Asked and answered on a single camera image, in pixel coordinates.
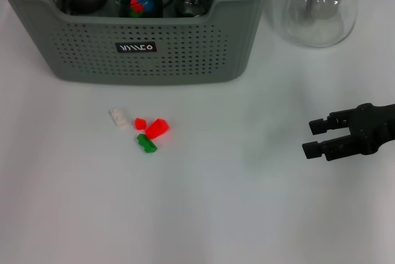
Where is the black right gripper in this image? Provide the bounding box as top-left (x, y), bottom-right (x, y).
top-left (301, 102), bottom-right (395, 162)

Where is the grey-green perforated storage bin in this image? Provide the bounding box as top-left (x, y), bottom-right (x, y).
top-left (0, 0), bottom-right (278, 88)

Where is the glass teapot with black lid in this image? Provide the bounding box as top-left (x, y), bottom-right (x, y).
top-left (265, 0), bottom-right (365, 48)

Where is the orange-red sloped brick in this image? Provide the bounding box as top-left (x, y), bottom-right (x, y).
top-left (144, 118), bottom-right (170, 140)

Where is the tiny white brick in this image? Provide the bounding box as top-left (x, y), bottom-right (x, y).
top-left (108, 107), bottom-right (130, 131)

